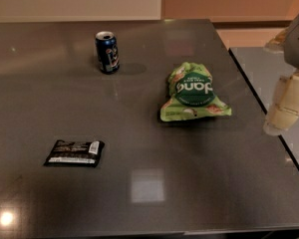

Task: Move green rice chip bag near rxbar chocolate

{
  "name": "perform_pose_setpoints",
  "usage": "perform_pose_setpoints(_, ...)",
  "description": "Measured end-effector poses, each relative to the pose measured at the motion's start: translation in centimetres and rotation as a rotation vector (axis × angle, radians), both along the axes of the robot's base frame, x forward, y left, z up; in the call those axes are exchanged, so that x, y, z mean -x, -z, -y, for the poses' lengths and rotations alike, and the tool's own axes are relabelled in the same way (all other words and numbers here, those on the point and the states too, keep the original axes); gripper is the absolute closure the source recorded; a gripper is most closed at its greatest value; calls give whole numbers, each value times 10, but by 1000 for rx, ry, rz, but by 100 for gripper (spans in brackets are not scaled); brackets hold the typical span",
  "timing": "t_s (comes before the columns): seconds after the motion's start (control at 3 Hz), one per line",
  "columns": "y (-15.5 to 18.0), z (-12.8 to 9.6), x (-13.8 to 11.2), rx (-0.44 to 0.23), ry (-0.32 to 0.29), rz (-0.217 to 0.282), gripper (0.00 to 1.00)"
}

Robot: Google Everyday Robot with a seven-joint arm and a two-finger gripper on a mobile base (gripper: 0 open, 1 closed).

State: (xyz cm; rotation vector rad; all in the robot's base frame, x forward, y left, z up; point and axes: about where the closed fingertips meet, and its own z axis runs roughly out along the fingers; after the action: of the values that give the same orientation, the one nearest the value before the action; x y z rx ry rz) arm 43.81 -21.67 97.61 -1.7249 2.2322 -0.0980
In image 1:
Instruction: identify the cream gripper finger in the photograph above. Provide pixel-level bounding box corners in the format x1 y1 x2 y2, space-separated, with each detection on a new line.
264 29 287 53
263 71 299 135

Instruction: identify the green rice chip bag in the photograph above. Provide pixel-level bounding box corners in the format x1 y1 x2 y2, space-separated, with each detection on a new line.
160 62 232 122

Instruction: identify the black rxbar chocolate bar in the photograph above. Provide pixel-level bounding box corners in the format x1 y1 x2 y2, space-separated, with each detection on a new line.
45 139 105 167

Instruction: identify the grey side table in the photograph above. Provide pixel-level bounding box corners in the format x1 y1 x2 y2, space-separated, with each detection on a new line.
229 47 299 171

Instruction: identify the blue soda can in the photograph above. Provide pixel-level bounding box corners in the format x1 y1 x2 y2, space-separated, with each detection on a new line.
95 31 120 74

